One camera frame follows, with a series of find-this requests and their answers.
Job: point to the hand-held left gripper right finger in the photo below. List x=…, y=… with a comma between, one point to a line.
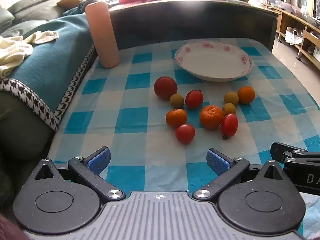
x=217, y=161

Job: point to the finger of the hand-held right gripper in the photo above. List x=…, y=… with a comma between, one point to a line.
x=281, y=151

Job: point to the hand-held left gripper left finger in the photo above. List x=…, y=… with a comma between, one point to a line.
x=98, y=161

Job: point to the oblong red cherry tomato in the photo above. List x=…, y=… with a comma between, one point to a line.
x=229, y=125
x=194, y=99

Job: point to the round red cherry tomato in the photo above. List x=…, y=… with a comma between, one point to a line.
x=185, y=133

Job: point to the large orange mandarin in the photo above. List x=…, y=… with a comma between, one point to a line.
x=211, y=117

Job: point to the small yellow-green fruit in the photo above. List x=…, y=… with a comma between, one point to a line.
x=177, y=101
x=230, y=98
x=228, y=108

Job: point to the small orange mandarin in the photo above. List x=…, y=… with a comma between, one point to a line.
x=246, y=95
x=176, y=117

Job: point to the large red tomato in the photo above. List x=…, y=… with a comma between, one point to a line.
x=165, y=88

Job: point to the white floral plate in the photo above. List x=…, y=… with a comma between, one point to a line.
x=212, y=62

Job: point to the blue white checkered tablecloth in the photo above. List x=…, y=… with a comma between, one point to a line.
x=135, y=135

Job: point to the teal blanket with houndstooth trim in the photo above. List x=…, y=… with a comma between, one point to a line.
x=50, y=62

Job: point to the maroon clothing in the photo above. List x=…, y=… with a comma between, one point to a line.
x=7, y=230

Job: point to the light wooden cabinet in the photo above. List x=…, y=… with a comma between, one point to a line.
x=307, y=33

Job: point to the pink ribbed plastic cup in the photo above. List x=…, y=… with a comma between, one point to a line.
x=102, y=35

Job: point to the cream cloth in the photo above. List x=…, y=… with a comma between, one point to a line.
x=12, y=52

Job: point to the yellow pillow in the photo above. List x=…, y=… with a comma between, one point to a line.
x=68, y=2

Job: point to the grey leather sofa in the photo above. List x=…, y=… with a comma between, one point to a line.
x=32, y=5

